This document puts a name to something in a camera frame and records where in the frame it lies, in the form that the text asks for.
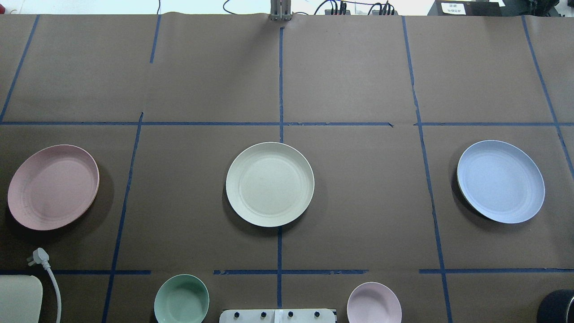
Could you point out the pink plate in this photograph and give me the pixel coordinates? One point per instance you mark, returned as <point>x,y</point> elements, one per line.
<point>53,187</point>

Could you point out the cream plate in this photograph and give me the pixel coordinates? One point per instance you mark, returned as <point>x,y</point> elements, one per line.
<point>270,184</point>

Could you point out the pink bowl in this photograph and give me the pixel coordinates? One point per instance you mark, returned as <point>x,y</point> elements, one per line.
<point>373,302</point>

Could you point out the green bowl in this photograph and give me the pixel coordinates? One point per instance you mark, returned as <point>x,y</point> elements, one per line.
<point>184,298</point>

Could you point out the blue plate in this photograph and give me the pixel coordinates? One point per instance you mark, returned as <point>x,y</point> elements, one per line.
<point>500,181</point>

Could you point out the black box with label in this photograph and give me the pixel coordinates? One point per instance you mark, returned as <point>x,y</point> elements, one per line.
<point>480,8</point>

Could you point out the cream toaster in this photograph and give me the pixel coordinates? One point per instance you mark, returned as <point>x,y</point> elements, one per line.
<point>20,299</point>

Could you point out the dark blue pot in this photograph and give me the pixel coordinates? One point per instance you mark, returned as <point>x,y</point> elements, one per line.
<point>557,307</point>

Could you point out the aluminium frame post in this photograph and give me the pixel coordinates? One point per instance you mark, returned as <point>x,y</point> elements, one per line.
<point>280,10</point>

